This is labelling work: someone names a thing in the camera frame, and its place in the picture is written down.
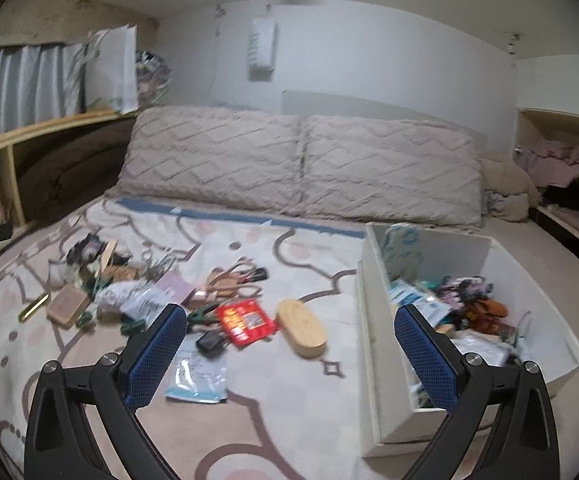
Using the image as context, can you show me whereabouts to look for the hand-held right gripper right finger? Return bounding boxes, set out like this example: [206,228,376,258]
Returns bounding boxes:
[393,303,561,480]

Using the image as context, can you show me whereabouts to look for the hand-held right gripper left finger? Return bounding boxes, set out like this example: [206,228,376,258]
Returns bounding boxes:
[24,302,189,480]

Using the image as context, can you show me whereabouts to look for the wooden box pink top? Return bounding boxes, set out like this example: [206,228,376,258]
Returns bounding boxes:
[46,284,92,330]

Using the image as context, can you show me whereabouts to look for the white storage box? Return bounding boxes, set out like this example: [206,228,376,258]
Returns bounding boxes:
[355,222,579,445]

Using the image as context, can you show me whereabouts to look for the blue floral tissue packet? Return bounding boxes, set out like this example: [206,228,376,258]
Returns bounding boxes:
[382,223,425,281]

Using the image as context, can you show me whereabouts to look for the transparent plastic pack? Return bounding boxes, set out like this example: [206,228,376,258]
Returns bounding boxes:
[449,332,513,368]

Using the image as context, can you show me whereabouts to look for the small black case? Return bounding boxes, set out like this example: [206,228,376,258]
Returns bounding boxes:
[196,330,228,359]

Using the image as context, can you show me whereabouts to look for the purple card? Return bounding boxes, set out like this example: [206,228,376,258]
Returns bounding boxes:
[157,274,198,306]

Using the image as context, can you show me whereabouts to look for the crocheted yarn item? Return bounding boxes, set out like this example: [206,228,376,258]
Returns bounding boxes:
[432,275,495,311]

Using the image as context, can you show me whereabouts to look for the orange pouch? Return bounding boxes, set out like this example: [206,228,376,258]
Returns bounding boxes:
[469,299,510,333]

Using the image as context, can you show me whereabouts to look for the red packet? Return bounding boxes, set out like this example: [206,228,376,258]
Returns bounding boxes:
[216,298,281,350]

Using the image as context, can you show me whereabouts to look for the oval wooden brush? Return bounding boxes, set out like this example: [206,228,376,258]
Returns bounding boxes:
[274,299,329,359]

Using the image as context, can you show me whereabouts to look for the gold bar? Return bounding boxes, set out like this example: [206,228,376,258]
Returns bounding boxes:
[18,292,50,321]

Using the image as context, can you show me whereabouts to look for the printed blanket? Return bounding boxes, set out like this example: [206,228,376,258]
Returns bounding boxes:
[0,195,470,480]

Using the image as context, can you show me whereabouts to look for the light blue cloth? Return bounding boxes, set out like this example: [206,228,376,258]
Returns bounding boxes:
[487,192,517,216]

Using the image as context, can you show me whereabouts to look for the beige textured pillow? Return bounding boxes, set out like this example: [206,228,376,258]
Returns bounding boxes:
[299,115,485,228]
[114,105,303,213]

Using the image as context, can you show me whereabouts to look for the beige plush cushion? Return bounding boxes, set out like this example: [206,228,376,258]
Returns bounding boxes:
[479,157,540,223]

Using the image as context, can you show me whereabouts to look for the brown blanket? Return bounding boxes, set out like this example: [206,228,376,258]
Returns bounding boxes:
[17,117,138,226]

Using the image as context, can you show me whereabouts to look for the dark clothes pile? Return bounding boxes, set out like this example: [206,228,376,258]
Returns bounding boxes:
[542,185,579,221]

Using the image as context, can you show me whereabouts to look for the wooden shelf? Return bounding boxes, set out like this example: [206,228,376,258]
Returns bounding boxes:
[0,110,138,281]

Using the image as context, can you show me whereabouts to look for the pink clothes pile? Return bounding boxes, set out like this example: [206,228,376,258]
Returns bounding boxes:
[517,140,579,186]

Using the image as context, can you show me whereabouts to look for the closet shelf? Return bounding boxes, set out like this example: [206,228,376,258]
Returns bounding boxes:
[514,107,579,266]

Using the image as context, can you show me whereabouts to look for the colourful clutter pile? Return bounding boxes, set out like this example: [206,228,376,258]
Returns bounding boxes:
[137,50,170,106]

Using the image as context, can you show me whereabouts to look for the white paper bag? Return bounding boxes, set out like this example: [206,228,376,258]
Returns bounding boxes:
[84,25,140,115]

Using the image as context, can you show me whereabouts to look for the grey curtain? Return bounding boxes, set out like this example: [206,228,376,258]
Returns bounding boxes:
[0,42,88,146]

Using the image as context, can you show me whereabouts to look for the beige handled scissors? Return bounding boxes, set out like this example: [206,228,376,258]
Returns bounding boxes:
[204,258,270,298]

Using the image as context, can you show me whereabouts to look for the white wall hanging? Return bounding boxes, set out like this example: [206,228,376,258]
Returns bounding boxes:
[247,16,276,80]

